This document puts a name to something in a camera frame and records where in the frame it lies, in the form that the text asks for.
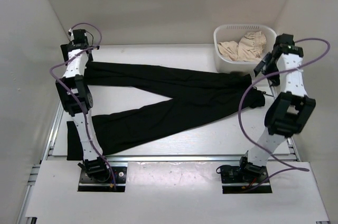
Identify black trousers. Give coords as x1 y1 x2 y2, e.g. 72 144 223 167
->
65 60 266 162

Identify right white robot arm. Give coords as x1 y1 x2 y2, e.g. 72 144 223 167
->
237 34 316 182

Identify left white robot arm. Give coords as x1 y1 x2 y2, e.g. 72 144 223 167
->
55 29 114 183

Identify beige garment in basket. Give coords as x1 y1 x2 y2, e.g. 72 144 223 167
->
217 31 267 62

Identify white plastic basket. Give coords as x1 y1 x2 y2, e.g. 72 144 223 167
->
213 24 277 74

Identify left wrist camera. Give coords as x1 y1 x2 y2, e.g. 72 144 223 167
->
68 29 94 46

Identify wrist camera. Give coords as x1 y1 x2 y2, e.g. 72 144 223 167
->
68 29 94 46
273 34 304 58

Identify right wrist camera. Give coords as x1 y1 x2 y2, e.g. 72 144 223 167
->
273 34 304 58

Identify aluminium front rail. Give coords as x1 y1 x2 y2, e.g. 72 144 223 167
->
107 155 241 162

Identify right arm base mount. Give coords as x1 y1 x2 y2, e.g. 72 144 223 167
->
216 165 272 194

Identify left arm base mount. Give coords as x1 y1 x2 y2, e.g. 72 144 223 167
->
78 163 128 192

